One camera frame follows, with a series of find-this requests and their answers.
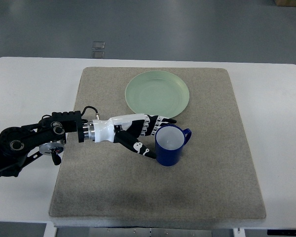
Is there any metal floor socket plate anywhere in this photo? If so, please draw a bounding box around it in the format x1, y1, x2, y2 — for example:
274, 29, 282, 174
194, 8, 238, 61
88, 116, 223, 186
91, 41, 106, 59

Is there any grey felt mat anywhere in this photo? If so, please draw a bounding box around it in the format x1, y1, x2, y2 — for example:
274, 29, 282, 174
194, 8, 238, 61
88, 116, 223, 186
49, 68, 266, 226

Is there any cardboard box corner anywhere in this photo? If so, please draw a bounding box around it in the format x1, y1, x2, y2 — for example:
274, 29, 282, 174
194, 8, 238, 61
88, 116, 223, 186
274, 0, 296, 7

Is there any light green plate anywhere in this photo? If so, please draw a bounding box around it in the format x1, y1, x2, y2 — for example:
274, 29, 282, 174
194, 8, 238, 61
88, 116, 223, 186
125, 71, 190, 118

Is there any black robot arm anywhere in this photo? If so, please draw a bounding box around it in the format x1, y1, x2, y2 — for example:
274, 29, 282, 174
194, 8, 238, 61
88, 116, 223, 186
0, 106, 99, 177

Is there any blue mug white inside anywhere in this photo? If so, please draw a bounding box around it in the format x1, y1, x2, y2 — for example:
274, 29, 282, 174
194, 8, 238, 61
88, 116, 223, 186
155, 124, 192, 166

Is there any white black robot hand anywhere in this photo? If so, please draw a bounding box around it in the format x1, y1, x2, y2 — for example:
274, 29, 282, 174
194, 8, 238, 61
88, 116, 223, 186
88, 114, 177, 159

